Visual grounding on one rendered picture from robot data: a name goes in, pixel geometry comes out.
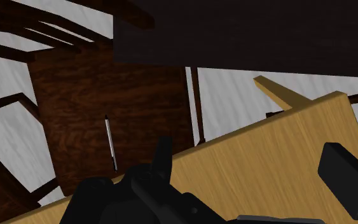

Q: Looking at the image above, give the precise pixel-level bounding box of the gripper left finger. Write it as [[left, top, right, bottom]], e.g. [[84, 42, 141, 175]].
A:
[[59, 136, 228, 224]]

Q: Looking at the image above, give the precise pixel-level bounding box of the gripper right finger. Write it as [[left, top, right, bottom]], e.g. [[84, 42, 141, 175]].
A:
[[317, 142, 358, 224]]

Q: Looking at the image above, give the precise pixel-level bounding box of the silver pen with black ends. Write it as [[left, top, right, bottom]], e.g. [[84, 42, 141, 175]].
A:
[[104, 114, 119, 173]]

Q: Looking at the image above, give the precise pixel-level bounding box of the light wooden table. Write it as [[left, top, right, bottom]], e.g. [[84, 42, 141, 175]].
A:
[[0, 75, 358, 224]]

